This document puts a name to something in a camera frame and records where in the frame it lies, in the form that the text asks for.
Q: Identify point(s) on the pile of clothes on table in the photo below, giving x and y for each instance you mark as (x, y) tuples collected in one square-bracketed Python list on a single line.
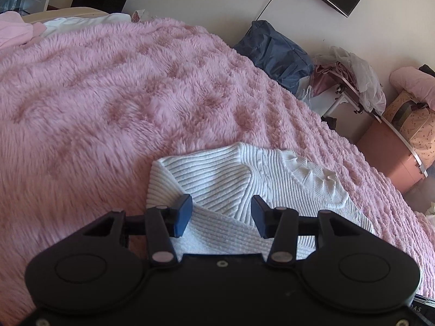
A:
[(367, 78)]

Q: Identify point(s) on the pink satin cloth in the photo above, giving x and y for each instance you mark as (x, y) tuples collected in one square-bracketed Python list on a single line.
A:
[(326, 74)]

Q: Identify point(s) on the pink storage box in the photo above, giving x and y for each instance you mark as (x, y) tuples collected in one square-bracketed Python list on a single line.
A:
[(384, 156)]

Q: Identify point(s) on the pink fluffy blanket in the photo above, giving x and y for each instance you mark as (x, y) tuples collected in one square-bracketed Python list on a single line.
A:
[(119, 108)]

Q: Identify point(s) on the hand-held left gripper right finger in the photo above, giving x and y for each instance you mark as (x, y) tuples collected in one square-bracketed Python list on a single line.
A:
[(259, 218)]

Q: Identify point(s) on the beige bed headboard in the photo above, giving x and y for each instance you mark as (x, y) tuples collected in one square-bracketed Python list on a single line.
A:
[(57, 13)]

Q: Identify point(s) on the pink pillow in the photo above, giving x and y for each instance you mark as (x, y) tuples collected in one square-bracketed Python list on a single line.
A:
[(411, 81)]

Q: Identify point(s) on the light pink cloth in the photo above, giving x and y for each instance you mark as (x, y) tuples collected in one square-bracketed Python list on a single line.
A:
[(15, 29)]

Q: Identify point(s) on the white pillow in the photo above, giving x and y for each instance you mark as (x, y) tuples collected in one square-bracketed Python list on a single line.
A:
[(81, 23)]

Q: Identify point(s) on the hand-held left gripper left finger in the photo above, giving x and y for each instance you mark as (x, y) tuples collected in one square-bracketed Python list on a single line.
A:
[(184, 215)]

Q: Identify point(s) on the white knit sweater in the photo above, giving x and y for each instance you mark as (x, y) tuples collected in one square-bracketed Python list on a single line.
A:
[(221, 183)]

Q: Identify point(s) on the blue fabric bag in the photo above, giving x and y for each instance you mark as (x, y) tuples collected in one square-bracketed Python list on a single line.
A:
[(278, 54)]

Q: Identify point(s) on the pink patterned storage bag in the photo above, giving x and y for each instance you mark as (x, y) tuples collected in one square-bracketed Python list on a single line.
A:
[(418, 132)]

